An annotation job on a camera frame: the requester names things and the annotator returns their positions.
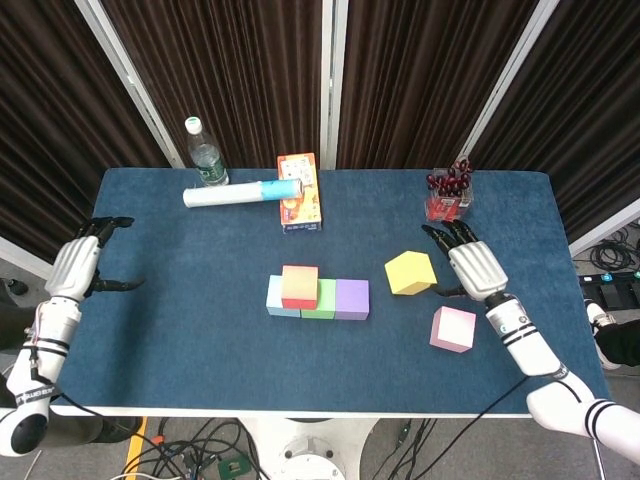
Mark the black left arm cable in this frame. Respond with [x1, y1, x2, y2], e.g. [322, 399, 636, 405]
[49, 389, 104, 418]

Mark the clear bottle green label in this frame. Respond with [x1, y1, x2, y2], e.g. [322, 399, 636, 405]
[183, 116, 230, 188]

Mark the blue table cloth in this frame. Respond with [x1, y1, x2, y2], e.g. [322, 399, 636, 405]
[49, 167, 611, 417]

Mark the white table frame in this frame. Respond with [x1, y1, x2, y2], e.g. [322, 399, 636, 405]
[49, 403, 534, 419]

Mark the yellow foam cube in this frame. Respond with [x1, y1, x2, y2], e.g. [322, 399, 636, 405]
[383, 250, 439, 297]

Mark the white roll blue band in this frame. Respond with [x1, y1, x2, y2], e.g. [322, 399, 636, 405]
[181, 178, 305, 208]

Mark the green foam cube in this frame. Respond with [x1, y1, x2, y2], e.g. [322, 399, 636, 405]
[300, 278, 337, 320]

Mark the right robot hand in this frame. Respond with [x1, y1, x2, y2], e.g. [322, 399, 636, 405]
[421, 219, 509, 303]

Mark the green circuit board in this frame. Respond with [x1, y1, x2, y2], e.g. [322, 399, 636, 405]
[217, 454, 251, 480]

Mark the purple foam cube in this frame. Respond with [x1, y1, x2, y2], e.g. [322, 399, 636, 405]
[333, 278, 371, 322]

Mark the white partition frame post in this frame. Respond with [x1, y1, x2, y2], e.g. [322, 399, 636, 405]
[321, 0, 351, 171]
[74, 0, 185, 170]
[568, 197, 640, 257]
[0, 234, 51, 279]
[459, 0, 556, 164]

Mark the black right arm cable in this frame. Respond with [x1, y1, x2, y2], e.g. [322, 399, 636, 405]
[469, 367, 584, 436]

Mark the yellow floor tape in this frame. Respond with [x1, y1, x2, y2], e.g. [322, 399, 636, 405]
[123, 417, 149, 480]

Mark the orange blue snack box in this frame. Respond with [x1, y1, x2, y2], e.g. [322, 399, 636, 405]
[277, 152, 324, 235]

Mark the white sneaker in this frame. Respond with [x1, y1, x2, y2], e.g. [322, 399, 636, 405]
[583, 298, 624, 371]

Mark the pink foam cube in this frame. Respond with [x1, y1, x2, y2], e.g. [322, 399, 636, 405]
[428, 306, 478, 355]

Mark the brown pleated curtain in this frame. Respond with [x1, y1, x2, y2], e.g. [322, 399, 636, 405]
[0, 0, 640, 261]

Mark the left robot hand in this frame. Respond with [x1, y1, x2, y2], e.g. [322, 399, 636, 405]
[44, 216, 146, 304]

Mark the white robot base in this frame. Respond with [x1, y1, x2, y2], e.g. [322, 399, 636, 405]
[239, 417, 381, 480]

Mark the bunch of red grapes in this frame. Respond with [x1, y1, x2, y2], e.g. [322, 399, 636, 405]
[425, 158, 475, 196]

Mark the red packet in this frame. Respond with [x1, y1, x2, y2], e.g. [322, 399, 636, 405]
[427, 197, 471, 222]

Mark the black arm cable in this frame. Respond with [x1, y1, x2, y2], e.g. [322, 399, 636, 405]
[49, 389, 104, 418]
[469, 367, 584, 436]

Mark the light blue foam cube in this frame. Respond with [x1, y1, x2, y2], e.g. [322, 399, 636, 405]
[265, 274, 302, 318]

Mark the clear plastic box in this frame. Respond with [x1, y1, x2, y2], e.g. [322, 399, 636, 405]
[424, 167, 475, 223]

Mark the red foam cube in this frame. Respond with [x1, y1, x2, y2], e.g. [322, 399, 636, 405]
[280, 265, 320, 311]

